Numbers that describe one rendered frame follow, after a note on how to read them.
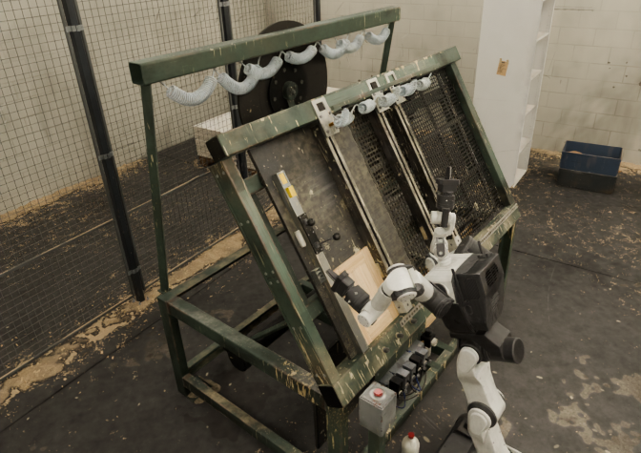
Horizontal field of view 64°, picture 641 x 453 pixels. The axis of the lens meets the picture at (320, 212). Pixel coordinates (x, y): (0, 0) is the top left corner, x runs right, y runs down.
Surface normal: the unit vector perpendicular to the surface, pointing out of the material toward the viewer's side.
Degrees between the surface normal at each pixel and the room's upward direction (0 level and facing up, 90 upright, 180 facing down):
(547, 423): 0
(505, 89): 90
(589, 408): 0
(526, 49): 90
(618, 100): 90
